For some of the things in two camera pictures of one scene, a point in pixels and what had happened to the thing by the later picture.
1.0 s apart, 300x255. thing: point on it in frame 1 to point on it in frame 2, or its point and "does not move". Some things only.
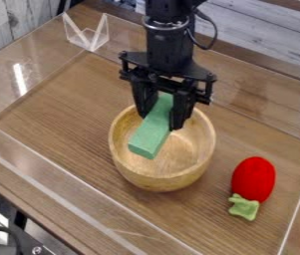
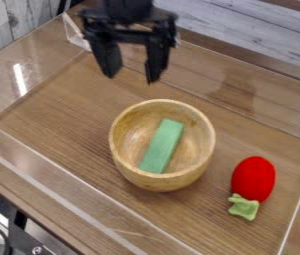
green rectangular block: x=153 y=130 to x=161 y=146
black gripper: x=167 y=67 to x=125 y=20
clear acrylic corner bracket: x=88 y=39 does not move
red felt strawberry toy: x=252 y=179 does not move
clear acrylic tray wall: x=65 y=199 does not move
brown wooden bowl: x=181 y=159 does not move
